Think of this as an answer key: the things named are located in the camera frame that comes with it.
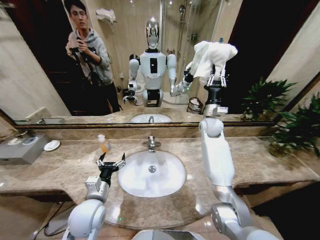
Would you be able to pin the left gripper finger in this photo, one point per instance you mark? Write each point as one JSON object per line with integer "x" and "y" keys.
{"x": 100, "y": 162}
{"x": 120, "y": 163}

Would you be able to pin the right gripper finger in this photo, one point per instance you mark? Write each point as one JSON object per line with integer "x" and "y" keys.
{"x": 211, "y": 78}
{"x": 223, "y": 78}

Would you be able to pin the white towel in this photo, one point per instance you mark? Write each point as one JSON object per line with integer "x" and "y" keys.
{"x": 212, "y": 56}

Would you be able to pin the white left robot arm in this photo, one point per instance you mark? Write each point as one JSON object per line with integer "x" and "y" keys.
{"x": 86, "y": 220}

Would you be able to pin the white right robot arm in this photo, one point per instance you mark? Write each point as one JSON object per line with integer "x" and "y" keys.
{"x": 217, "y": 155}

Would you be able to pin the white oval sink basin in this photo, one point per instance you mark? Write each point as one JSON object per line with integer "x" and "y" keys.
{"x": 140, "y": 180}

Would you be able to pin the chrome sink drain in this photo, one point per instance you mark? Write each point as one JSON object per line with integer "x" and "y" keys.
{"x": 152, "y": 169}

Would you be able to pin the small orange bottle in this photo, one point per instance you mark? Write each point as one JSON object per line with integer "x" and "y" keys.
{"x": 104, "y": 146}

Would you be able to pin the chrome faucet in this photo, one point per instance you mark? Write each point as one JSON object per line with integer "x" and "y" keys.
{"x": 150, "y": 144}

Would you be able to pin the white soap dish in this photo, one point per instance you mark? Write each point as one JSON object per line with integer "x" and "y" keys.
{"x": 51, "y": 145}

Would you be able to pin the grey tissue box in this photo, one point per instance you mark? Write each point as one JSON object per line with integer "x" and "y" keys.
{"x": 22, "y": 150}

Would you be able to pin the white robot front shell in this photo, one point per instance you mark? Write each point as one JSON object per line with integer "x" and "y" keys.
{"x": 165, "y": 235}

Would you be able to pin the green potted plant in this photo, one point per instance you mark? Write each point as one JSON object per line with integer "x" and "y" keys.
{"x": 300, "y": 130}

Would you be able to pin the large wall mirror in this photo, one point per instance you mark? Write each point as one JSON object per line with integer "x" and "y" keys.
{"x": 140, "y": 25}

